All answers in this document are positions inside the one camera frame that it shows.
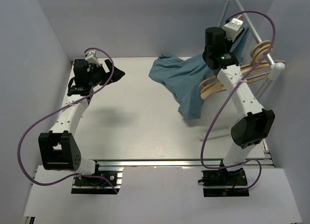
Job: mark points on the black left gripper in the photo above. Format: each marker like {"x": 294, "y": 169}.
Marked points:
{"x": 100, "y": 68}

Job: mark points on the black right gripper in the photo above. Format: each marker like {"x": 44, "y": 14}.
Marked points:
{"x": 229, "y": 42}

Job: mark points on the blue t shirt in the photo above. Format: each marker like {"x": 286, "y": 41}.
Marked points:
{"x": 182, "y": 79}

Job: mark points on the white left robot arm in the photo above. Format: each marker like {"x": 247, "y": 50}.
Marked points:
{"x": 58, "y": 148}

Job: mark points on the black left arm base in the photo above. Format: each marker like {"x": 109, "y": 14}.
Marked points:
{"x": 105, "y": 180}

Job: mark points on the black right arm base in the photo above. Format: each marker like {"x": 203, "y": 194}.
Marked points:
{"x": 219, "y": 183}

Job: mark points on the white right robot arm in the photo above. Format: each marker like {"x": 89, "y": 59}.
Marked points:
{"x": 253, "y": 120}

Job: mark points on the white clothes rack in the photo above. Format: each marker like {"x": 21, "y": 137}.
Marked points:
{"x": 272, "y": 68}

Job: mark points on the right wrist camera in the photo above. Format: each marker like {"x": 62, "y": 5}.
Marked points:
{"x": 222, "y": 61}

